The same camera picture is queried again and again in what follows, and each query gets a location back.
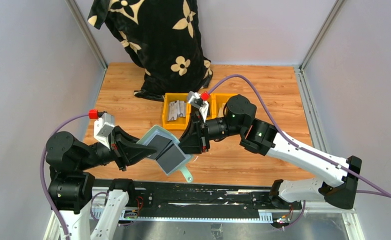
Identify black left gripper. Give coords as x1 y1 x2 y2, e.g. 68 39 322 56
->
77 122 157 168

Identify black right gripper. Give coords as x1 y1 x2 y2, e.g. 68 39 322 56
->
172 112 246 157

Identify black credit card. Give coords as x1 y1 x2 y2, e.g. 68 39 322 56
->
147 135 173 160
156 144 186 175

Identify green leather card holder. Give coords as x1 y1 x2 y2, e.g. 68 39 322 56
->
137 125 194 183

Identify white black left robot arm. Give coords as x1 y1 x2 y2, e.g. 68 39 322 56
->
42 126 155 240

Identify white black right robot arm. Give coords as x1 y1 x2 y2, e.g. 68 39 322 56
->
179 92 362 210

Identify silver grey cards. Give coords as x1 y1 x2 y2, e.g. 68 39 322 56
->
167 100 187 122

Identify left yellow plastic bin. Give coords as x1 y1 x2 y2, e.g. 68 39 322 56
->
162 93 191 130

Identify right yellow plastic bin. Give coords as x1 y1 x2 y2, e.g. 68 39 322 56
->
211 93 237 118

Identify black floral blanket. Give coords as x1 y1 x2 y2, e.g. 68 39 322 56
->
87 0 213 102

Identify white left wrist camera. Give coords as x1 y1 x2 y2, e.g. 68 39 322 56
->
88 109 115 150

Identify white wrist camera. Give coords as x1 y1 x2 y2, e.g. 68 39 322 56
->
88 109 115 150
186 91 211 122

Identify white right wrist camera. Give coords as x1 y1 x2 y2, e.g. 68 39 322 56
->
186 91 211 122

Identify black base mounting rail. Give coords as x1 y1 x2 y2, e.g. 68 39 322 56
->
97 178 303 220

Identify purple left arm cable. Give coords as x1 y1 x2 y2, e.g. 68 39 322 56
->
39 114 110 240

